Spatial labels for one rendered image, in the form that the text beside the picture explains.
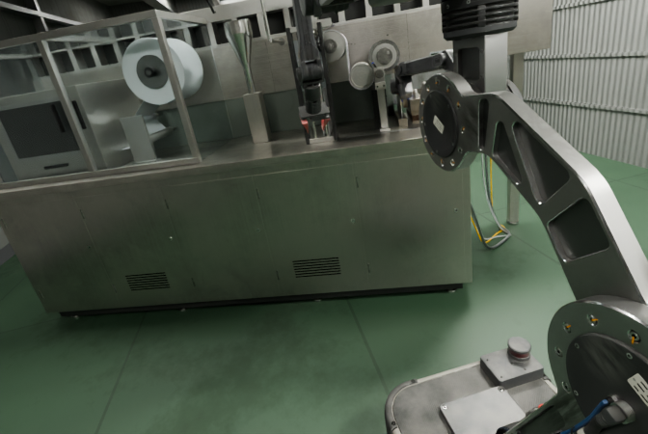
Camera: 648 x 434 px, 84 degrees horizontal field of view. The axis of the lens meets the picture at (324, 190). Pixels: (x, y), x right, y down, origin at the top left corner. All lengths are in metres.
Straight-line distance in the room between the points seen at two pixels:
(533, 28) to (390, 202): 1.24
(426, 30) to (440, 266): 1.27
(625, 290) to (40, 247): 2.55
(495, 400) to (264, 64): 1.93
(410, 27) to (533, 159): 1.70
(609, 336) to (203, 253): 1.83
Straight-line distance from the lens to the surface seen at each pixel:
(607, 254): 0.54
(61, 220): 2.43
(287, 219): 1.84
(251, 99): 2.05
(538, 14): 2.40
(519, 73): 2.56
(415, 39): 2.23
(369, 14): 2.22
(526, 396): 1.41
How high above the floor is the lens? 1.30
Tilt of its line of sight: 20 degrees down
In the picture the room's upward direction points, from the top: 10 degrees counter-clockwise
